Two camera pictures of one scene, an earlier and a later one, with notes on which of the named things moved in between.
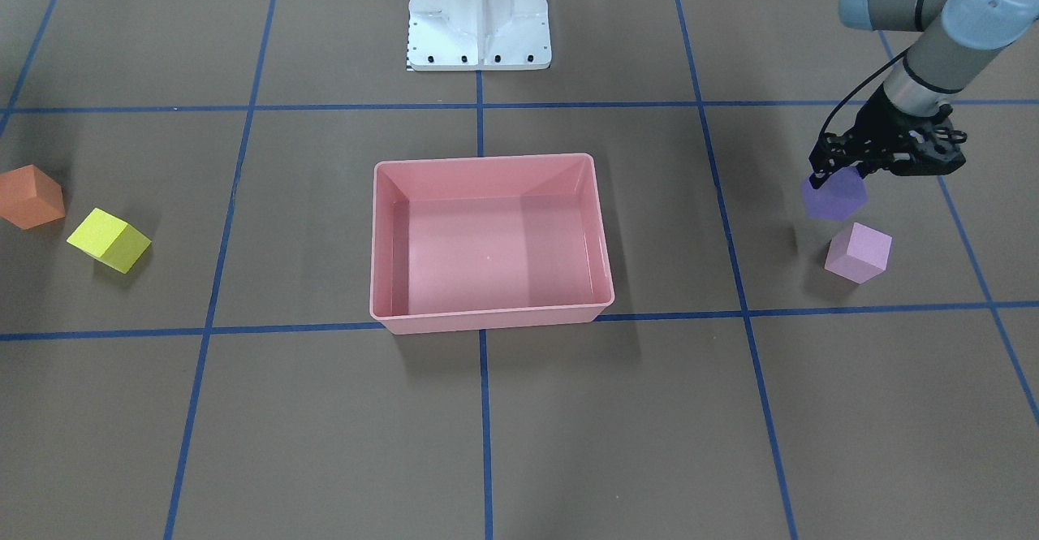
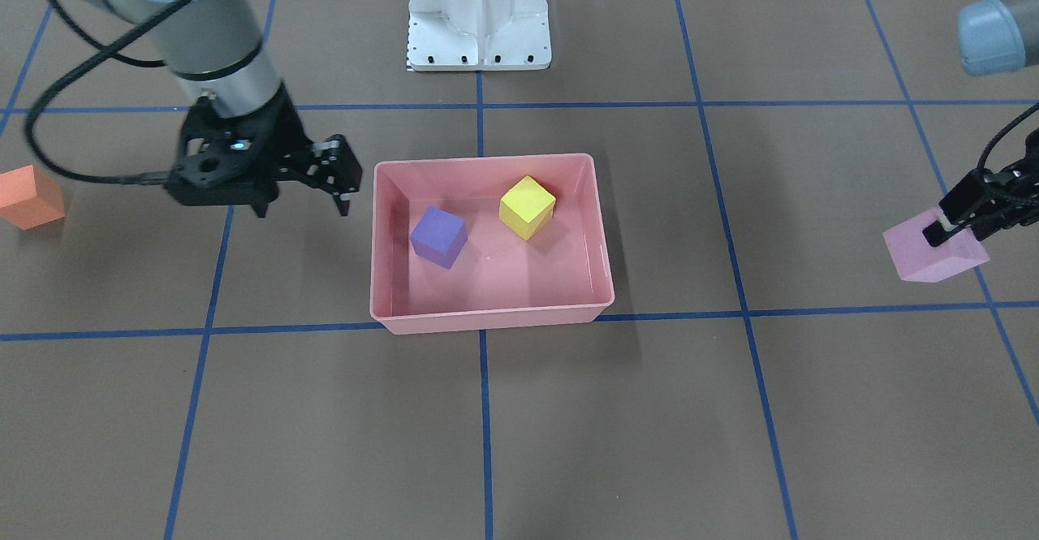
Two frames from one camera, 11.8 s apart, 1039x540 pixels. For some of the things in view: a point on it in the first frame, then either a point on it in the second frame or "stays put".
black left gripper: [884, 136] to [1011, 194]
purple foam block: [840, 197] to [439, 236]
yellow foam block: [110, 240] to [525, 207]
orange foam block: [30, 198] stays put
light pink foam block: [860, 254] to [917, 261]
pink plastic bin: [484, 243] stays put
